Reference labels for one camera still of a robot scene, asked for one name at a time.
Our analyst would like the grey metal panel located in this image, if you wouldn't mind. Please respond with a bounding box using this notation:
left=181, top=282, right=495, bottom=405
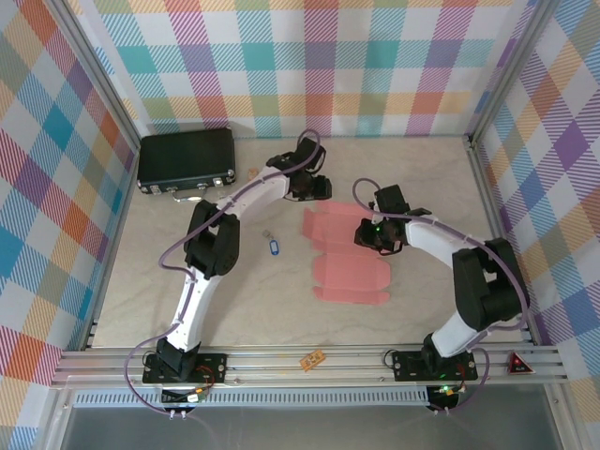
left=58, top=406, right=563, bottom=450

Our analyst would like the small controller board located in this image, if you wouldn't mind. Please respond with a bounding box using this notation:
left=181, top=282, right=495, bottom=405
left=428, top=383, right=463, bottom=409
left=161, top=387, right=207, bottom=407

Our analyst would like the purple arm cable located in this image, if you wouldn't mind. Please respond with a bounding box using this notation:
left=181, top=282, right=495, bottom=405
left=352, top=177, right=531, bottom=416
left=123, top=129, right=327, bottom=418

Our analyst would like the slotted grey cable duct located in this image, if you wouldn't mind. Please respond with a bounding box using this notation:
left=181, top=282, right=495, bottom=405
left=72, top=387, right=432, bottom=408

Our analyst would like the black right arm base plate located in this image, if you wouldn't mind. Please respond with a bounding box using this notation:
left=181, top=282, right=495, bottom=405
left=391, top=349, right=479, bottom=382

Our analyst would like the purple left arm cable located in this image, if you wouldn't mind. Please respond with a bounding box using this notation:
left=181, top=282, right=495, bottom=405
left=123, top=129, right=327, bottom=418

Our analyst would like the blue key tag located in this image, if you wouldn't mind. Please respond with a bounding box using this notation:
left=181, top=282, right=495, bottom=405
left=260, top=228, right=282, bottom=258

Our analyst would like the pink paper box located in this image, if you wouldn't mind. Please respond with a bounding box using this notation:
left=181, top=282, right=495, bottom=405
left=302, top=200, right=391, bottom=306

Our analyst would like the black briefcase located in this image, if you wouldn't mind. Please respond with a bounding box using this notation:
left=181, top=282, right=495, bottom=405
left=136, top=128, right=238, bottom=203

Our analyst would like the aluminium frame rail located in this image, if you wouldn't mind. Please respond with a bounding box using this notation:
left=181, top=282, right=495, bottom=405
left=51, top=344, right=568, bottom=388

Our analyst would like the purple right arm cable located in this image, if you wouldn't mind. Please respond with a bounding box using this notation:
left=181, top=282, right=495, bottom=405
left=352, top=177, right=531, bottom=416

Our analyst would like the aluminium frame post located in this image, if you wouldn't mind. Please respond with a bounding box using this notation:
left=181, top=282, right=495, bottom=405
left=463, top=0, right=559, bottom=146
left=44, top=0, right=144, bottom=151

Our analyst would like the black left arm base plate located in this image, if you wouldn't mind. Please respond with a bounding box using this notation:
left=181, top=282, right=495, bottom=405
left=142, top=352, right=229, bottom=386

